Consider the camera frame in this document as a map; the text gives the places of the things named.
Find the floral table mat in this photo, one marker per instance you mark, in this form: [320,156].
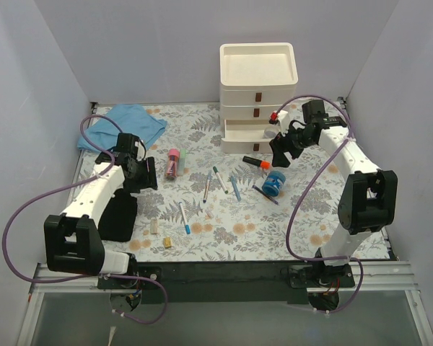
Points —
[252,229]

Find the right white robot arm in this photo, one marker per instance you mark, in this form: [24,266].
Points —
[367,203]

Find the black cloth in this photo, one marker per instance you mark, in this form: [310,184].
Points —
[118,219]

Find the blue marker pen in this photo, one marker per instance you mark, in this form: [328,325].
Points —
[235,188]

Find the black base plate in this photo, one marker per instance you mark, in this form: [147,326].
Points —
[241,281]

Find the small yellow sharpener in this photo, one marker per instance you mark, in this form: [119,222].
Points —
[167,242]

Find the purple slim marker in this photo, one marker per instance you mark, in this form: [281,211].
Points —
[207,186]

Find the white marker blue cap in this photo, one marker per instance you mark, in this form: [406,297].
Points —
[184,217]

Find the light green eraser stick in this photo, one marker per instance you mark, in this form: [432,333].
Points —
[181,162]

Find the blue round jar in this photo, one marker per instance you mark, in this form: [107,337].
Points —
[273,184]

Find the aluminium front rail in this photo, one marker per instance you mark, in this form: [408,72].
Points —
[228,303]

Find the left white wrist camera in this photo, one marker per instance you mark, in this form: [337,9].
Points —
[141,151]

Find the green-capped white marker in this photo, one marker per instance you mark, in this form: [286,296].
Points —
[220,180]

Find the white three-drawer organizer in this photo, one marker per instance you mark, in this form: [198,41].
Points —
[255,79]

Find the beige eraser block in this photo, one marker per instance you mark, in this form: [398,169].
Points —
[154,226]

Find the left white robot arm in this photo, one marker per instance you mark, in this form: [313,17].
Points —
[104,209]

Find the clear purple small jar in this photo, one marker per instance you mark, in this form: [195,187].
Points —
[270,132]

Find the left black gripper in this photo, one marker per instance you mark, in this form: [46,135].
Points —
[150,174]

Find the black orange highlighter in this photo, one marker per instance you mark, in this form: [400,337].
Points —
[256,162]

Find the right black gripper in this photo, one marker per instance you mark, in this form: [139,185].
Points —
[283,143]

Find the small white eraser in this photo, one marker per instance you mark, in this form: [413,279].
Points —
[209,213]

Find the purple pen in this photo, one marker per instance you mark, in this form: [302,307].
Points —
[268,197]

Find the white drawer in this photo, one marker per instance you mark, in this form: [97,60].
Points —
[245,137]

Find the pink-capped clear tube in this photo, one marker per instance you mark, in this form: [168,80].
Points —
[171,171]

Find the blue cloth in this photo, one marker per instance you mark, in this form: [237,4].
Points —
[132,119]

